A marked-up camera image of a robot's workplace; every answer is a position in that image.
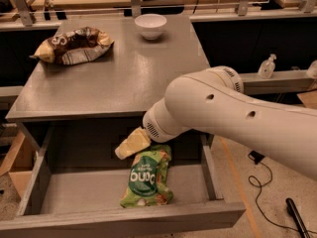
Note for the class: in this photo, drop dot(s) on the black power adapter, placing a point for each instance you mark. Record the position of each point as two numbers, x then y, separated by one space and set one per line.
256 157

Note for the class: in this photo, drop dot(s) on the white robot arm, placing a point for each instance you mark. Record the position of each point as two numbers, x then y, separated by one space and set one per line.
213 101

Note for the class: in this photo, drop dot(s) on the clear hand sanitizer bottle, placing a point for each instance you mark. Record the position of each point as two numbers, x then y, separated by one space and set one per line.
267 67

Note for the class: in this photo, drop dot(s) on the cardboard box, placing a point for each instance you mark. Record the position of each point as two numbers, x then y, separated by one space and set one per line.
19 163

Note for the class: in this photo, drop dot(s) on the open grey top drawer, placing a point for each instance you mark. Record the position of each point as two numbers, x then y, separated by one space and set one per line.
77 182

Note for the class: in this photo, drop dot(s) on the metal railing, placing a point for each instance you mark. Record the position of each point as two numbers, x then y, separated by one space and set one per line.
28 13

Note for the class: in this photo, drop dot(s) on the grey cabinet with top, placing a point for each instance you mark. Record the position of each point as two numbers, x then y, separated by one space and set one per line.
92 106

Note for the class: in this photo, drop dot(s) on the white ceramic bowl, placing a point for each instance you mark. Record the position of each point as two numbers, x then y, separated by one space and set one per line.
150 26

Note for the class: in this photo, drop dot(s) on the black rod on floor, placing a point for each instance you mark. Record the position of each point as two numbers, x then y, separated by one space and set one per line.
293 212

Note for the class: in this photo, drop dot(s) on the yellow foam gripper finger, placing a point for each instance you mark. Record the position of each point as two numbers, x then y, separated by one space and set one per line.
135 142

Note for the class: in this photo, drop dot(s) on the green rice chip bag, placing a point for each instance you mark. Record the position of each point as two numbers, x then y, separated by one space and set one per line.
147 178

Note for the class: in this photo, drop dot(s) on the brown chip bag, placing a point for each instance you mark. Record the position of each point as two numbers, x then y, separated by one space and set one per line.
79 46

